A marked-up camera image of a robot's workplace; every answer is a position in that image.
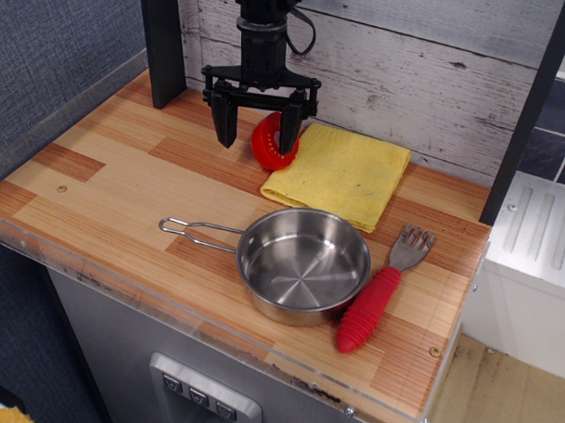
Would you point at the stainless steel pot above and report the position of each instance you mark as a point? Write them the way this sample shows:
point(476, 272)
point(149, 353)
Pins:
point(301, 267)

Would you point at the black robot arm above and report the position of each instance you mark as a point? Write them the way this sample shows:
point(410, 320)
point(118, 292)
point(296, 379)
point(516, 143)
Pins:
point(273, 11)

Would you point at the silver button panel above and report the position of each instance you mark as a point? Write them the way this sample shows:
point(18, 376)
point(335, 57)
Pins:
point(187, 396)

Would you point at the grey toy cabinet front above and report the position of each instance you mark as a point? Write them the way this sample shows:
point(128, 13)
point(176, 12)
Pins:
point(148, 372)

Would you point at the red toy tomato half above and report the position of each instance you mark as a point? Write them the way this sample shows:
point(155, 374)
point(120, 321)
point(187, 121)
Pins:
point(264, 144)

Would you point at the dark grey left post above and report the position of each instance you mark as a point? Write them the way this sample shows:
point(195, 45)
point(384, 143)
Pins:
point(164, 50)

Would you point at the yellow object bottom left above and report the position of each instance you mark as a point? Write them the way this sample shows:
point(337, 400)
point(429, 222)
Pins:
point(14, 415)

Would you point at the dark grey post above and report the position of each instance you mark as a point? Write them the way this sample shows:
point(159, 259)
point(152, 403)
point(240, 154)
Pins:
point(544, 78)
point(164, 50)

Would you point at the red-handled metal fork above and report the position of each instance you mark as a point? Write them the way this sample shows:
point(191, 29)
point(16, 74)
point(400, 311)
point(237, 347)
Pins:
point(361, 318)

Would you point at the yellow folded cloth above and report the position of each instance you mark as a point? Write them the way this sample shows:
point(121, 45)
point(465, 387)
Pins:
point(351, 175)

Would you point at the white toy sink unit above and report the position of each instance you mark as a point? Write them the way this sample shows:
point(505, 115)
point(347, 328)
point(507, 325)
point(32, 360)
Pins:
point(517, 304)

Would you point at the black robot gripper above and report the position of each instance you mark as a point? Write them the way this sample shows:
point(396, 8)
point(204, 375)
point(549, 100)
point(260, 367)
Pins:
point(260, 81)

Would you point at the dark grey right post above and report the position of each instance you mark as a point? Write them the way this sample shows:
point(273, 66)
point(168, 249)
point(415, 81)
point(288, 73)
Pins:
point(544, 78)

